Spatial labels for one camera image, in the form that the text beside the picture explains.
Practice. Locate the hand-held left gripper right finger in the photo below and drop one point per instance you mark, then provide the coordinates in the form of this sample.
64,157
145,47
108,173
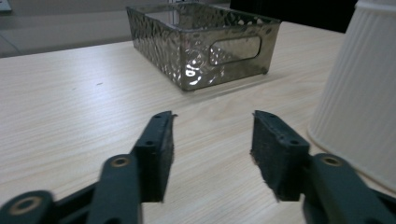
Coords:
277,161

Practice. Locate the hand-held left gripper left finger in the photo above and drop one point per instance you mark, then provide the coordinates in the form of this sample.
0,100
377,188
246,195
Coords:
155,161

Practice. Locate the white ribbed container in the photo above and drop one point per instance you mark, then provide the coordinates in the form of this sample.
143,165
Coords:
361,93

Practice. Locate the clear textured plastic storage box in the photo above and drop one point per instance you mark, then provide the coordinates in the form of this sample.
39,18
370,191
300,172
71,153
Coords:
199,53

